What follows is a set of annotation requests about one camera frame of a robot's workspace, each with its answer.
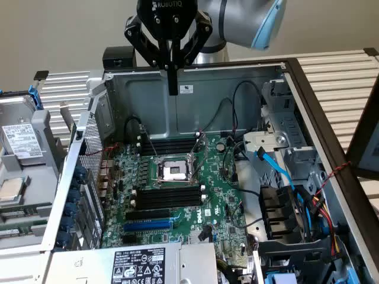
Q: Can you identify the silver expansion card bracket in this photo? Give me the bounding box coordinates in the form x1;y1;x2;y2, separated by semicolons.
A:
60;101;75;134

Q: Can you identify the CPU socket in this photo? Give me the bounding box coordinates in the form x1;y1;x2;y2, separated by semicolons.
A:
151;156;194;186

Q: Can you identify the black looped wire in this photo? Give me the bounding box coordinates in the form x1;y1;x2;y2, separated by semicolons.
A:
123;116;149;143

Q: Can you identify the black plastic fan shroud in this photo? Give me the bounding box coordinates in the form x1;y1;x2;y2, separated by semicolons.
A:
258;185;306;242

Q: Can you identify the grey metal latch bracket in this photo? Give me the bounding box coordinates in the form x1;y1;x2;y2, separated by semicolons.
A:
242;131;288;154

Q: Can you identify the dark framed panel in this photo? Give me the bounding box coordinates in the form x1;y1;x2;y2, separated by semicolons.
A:
345;79;379;180

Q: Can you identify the black RAM slot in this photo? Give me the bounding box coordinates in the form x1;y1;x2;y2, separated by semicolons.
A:
141;136;197;143
144;147;198;156
134;185;205;196
143;143;198;151
142;140;197;147
133;191;205;201
133;195;206;206
132;199;207;211

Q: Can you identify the red yellow black wire bundle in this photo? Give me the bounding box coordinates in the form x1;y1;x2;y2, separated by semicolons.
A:
296;186;344;261

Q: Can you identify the short black expansion slot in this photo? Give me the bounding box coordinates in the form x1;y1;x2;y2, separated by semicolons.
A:
122;234;142;245

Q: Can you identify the silver hard disk drive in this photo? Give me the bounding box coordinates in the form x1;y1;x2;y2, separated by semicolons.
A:
0;93;45;163

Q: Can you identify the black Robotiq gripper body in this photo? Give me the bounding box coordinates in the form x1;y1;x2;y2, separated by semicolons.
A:
136;0;198;41

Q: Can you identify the red black twisted wire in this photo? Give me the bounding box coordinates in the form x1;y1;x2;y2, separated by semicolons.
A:
313;161;352;205
84;143;121;159

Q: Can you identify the thin metal locking lever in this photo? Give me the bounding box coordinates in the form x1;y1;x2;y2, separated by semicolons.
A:
140;125;159;157

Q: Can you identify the silver socket cover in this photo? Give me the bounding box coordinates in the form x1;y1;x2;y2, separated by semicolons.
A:
188;131;208;186

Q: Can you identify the thin black wire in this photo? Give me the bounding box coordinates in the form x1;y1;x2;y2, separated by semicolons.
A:
221;217;264;230
236;188;263;198
232;81;265;133
204;97;237;134

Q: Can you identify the black box with port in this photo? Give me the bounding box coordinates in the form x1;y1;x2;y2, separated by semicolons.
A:
102;46;137;71

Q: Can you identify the blue expansion slot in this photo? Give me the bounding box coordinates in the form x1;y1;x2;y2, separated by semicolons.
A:
123;217;174;233

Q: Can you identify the blue flat SATA wire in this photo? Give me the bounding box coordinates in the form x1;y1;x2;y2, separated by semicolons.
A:
253;147;298;196

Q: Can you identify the silver CPU chip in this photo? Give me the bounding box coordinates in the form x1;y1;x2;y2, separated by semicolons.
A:
0;178;25;205

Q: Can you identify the long black expansion slot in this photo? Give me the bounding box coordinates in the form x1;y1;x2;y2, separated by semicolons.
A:
125;208;172;222

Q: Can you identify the open metal PC case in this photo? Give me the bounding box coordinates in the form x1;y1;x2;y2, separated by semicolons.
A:
40;57;379;284

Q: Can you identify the silver chipset heatsink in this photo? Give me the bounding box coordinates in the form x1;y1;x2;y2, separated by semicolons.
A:
189;230;216;245

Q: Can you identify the grey power supply unit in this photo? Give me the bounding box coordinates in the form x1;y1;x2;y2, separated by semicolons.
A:
44;242;220;284

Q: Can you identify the blue disk carrier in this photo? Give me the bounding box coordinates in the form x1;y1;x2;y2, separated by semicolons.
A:
28;85;45;109

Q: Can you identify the grey parts rack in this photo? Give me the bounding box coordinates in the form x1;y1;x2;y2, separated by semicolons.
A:
0;85;73;258

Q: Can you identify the blue plastic part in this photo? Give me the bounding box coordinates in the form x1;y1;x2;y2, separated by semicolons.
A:
264;272;297;284

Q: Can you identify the green Dell motherboard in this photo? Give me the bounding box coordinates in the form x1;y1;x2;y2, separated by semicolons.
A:
102;132;254;269

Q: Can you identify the metal disk bay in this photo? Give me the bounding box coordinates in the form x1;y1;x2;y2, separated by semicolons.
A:
260;78;326;214

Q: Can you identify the black connector with coloured wires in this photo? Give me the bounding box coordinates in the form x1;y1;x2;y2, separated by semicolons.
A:
216;257;242;280

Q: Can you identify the black plastic bracket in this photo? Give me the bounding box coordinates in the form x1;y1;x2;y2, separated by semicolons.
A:
256;238;338;284

